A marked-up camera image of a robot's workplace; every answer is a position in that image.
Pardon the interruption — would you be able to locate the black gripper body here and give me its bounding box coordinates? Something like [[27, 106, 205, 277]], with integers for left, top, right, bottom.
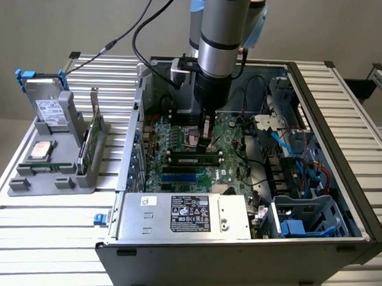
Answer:
[[192, 71, 233, 115]]

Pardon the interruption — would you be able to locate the RAM stick with white label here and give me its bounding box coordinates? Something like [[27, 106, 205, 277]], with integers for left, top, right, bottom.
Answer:
[[166, 149, 223, 167]]

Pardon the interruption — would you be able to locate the CPU socket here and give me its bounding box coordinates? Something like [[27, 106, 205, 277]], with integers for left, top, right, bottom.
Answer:
[[179, 124, 218, 151]]

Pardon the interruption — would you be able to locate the green motherboard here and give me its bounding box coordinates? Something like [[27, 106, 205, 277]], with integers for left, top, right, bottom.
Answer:
[[141, 109, 265, 212]]

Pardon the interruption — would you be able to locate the black expansion slot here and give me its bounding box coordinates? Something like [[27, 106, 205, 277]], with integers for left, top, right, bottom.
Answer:
[[161, 166, 198, 176]]

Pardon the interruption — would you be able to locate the grey metal drive cage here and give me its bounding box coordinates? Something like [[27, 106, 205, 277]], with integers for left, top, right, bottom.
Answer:
[[251, 112, 289, 144]]

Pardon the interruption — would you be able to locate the blue expansion slot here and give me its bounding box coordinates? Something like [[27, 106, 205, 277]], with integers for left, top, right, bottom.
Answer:
[[160, 173, 198, 184]]

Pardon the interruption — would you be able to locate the silver power supply unit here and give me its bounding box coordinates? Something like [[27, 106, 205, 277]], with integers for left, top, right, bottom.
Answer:
[[115, 190, 253, 243]]

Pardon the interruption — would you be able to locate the green graphics card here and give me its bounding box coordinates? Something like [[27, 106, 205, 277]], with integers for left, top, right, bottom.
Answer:
[[77, 87, 103, 176]]

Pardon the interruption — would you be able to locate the grey plastic parts rack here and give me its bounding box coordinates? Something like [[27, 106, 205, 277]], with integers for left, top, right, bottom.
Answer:
[[6, 88, 112, 201]]

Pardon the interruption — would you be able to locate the grey metal disk bay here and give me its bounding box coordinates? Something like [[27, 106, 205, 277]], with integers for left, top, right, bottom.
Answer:
[[268, 192, 349, 243]]

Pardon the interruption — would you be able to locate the blue case latch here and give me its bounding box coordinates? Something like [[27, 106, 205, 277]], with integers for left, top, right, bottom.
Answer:
[[93, 212, 110, 226]]

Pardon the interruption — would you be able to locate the open grey PC case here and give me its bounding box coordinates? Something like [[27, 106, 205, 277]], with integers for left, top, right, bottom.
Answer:
[[93, 53, 382, 286]]

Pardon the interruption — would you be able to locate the silver CPU chip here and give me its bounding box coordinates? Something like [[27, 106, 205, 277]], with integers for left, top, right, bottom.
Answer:
[[31, 140, 55, 160]]

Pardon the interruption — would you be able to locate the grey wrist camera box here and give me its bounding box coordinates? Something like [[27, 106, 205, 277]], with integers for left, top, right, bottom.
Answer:
[[169, 55, 201, 88]]

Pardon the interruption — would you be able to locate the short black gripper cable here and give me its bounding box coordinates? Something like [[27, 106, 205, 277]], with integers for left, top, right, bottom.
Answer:
[[229, 45, 250, 82]]

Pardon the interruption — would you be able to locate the light blue SATA wire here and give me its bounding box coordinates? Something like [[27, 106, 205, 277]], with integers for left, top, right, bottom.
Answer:
[[263, 126, 319, 198]]

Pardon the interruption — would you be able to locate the black looped camera cable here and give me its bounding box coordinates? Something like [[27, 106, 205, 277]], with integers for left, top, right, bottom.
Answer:
[[130, 0, 184, 88]]

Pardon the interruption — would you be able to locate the black cable with metal plug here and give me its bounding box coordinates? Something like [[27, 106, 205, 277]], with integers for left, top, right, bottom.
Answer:
[[63, 0, 179, 80]]

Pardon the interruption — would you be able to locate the red wire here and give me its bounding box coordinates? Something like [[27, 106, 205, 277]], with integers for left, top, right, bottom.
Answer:
[[313, 159, 333, 194]]

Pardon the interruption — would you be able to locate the hard disk in blue bracket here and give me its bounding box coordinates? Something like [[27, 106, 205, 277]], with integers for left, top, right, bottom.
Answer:
[[13, 67, 71, 129]]

